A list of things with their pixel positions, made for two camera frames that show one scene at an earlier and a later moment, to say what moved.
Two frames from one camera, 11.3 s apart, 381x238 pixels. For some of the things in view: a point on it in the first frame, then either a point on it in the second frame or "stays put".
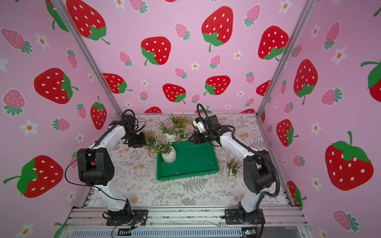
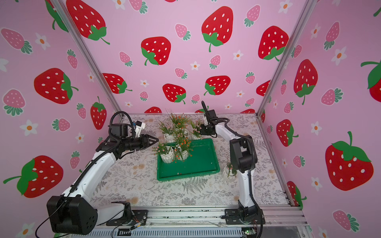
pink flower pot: (231, 170) stays put
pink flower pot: (168, 152) stays put
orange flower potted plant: (151, 143) to (183, 150)
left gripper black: (141, 143) stays put
